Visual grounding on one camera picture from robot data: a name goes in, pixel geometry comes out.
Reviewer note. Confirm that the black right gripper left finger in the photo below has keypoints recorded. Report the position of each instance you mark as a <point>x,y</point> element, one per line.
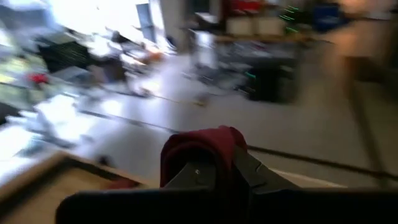
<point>196,177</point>

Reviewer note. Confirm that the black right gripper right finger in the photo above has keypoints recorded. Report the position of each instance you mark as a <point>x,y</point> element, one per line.
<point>261,177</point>

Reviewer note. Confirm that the dark red garment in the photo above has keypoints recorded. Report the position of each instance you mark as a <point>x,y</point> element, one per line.
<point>202,140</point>

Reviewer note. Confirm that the wooden work table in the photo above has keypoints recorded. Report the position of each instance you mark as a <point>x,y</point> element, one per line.
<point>264,39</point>

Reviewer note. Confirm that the black device with green lights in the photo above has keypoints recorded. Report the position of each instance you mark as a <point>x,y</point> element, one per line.
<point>289,18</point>

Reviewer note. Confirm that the dark red box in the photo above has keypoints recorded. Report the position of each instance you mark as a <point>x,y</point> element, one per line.
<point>245,4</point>

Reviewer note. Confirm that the blue bin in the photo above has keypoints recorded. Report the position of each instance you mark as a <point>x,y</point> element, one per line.
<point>328,17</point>

